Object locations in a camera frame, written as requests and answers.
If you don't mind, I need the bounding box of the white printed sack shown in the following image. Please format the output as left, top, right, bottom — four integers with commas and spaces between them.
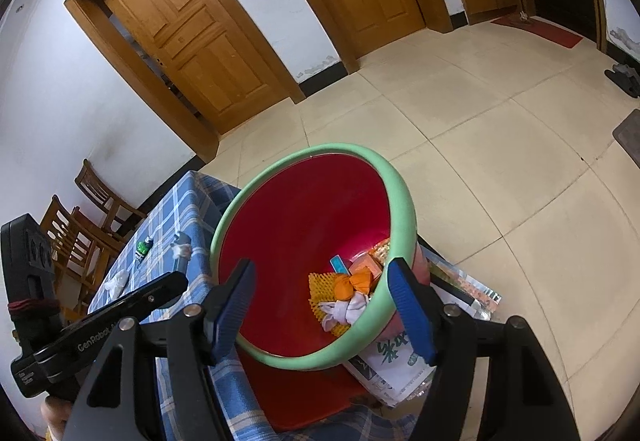
345, 311, 441, 407

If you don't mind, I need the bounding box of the yellow orange snack packet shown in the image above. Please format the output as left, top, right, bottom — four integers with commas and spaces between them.
369, 237, 393, 267

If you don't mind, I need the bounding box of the dark slipper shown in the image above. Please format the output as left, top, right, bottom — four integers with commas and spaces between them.
604, 64, 636, 87
617, 74, 640, 99

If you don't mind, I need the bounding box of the crumpled clear plastic bag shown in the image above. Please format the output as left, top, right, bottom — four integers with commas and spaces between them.
102, 269, 131, 296

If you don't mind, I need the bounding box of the blue plaid tablecloth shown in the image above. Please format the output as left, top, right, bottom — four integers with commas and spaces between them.
87, 170, 416, 441

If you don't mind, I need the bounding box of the person's left hand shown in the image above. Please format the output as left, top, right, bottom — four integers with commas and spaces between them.
41, 396, 68, 439

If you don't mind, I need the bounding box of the yellow foam fruit net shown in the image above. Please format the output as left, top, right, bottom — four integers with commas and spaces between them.
307, 271, 353, 338

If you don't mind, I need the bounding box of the red floor mat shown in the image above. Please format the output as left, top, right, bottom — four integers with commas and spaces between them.
490, 14, 583, 49

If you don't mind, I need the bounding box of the silver foil bag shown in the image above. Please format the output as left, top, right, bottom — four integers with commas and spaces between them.
425, 246, 503, 322

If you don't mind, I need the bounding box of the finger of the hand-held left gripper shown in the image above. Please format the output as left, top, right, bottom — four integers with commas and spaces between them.
60, 272, 187, 338

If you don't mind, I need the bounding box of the red bin with green rim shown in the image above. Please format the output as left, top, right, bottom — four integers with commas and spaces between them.
209, 144, 431, 432

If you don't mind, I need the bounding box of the wooden slat-back chair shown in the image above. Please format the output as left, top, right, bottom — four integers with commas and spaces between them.
74, 158, 148, 242
40, 194, 126, 317

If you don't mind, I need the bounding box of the orange bag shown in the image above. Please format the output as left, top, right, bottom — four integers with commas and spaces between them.
334, 266, 376, 297

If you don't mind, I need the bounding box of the dark floor mat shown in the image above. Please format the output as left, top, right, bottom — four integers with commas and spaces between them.
612, 108, 640, 162

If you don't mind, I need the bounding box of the grey white crumpled wrapper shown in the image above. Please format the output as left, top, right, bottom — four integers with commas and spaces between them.
170, 231, 193, 272

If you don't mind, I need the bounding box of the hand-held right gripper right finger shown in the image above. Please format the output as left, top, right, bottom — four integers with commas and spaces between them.
386, 257, 583, 441

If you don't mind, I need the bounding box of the orange cardboard box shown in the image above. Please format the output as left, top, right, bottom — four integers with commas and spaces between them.
349, 252, 387, 281

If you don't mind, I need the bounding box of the white paper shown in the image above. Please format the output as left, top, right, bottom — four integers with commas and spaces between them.
319, 292, 372, 333

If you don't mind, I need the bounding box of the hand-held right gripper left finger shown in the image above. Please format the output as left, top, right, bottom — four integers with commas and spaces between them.
60, 258, 257, 441

